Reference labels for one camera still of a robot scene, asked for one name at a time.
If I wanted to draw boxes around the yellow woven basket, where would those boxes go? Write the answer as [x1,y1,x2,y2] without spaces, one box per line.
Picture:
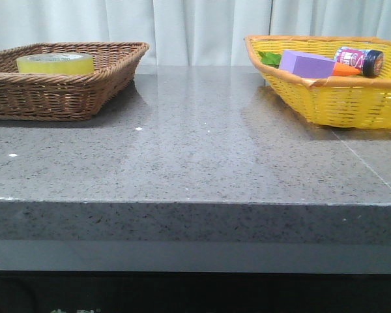
[244,35,391,129]

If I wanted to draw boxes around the orange carrot toy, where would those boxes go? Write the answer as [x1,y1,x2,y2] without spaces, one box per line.
[332,62,361,76]

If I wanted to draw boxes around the yellow clear tape roll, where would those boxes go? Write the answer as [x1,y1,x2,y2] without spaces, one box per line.
[16,52,94,75]

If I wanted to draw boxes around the purple foam block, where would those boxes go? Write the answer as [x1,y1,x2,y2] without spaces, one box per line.
[279,50,335,78]

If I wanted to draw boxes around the brown wicker basket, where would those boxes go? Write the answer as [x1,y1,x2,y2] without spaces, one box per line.
[0,42,149,121]

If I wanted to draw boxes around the white curtain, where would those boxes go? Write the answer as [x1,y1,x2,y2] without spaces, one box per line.
[0,1,391,66]

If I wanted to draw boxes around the purple labelled black-capped bottle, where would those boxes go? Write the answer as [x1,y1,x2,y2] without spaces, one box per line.
[334,46,384,78]

